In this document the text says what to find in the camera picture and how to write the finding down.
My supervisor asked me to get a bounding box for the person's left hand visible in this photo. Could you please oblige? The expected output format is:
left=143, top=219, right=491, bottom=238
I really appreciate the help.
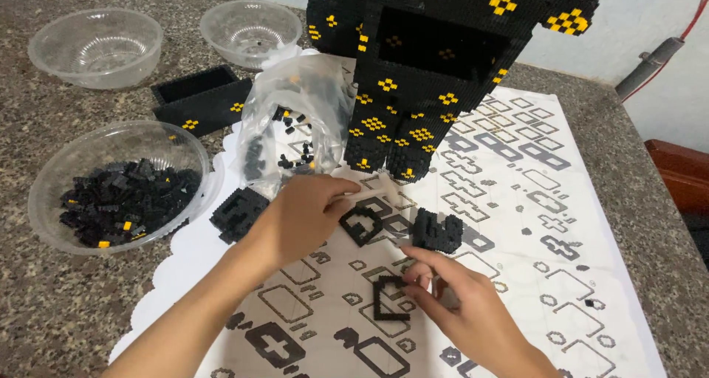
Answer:
left=244, top=173, right=362, bottom=272

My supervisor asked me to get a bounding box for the person's right hand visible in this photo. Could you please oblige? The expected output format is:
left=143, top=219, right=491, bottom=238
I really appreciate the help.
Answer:
left=399, top=245, right=537, bottom=363

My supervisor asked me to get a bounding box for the beige brick separator tool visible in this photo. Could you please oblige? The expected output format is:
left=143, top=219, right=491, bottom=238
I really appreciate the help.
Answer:
left=343, top=183, right=401, bottom=206

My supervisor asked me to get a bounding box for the black brick angular frame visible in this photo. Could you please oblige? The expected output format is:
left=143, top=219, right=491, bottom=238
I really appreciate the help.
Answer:
left=371, top=275, right=414, bottom=322

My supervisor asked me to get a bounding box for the black brick chunky block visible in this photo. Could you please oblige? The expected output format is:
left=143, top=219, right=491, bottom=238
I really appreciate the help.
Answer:
left=209, top=187, right=270, bottom=245

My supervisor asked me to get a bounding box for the cluster of small loose bricks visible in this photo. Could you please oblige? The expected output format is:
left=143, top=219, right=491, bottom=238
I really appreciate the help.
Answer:
left=244, top=106, right=318, bottom=182

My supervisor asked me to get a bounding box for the black brick notched block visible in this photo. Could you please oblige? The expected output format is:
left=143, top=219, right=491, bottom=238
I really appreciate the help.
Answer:
left=411, top=207, right=464, bottom=255

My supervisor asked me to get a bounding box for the printed building instruction sheet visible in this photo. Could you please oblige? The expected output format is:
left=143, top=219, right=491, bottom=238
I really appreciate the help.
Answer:
left=194, top=87, right=669, bottom=378

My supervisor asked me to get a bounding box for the clear plastic bag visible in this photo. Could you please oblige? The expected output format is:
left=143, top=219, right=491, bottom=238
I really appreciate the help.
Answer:
left=237, top=47, right=359, bottom=200

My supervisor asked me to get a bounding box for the black brick open box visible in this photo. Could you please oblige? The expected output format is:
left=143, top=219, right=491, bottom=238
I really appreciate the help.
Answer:
left=151, top=65, right=254, bottom=139

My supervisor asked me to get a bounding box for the heap of black bricks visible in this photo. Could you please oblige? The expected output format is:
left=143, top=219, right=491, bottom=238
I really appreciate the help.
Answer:
left=59, top=157, right=202, bottom=250

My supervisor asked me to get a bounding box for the large black yellow brick model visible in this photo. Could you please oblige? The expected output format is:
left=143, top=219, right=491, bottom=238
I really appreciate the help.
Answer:
left=306, top=0, right=606, bottom=183

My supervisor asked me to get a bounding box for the small clear plastic bowl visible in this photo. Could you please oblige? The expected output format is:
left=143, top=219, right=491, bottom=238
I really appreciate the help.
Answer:
left=199, top=0, right=304, bottom=70

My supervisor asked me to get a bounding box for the large clear plastic bowl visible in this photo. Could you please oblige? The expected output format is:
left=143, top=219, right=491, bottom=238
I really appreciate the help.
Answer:
left=27, top=120, right=212, bottom=256

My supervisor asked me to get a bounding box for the red-brown wooden furniture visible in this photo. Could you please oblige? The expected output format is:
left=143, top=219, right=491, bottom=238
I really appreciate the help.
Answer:
left=644, top=139, right=709, bottom=217

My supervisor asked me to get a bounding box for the empty clear plastic bowl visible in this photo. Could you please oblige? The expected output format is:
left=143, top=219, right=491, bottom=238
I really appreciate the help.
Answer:
left=28, top=8, right=165, bottom=90

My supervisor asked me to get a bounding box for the grey pipe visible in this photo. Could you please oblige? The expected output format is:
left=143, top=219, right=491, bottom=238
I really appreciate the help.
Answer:
left=615, top=36, right=686, bottom=102

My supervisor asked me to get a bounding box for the black brick ring piece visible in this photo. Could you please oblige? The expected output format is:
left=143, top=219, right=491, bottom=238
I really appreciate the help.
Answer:
left=338, top=206, right=384, bottom=248

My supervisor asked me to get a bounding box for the red cable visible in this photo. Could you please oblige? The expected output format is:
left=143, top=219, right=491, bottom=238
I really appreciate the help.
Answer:
left=620, top=0, right=709, bottom=104

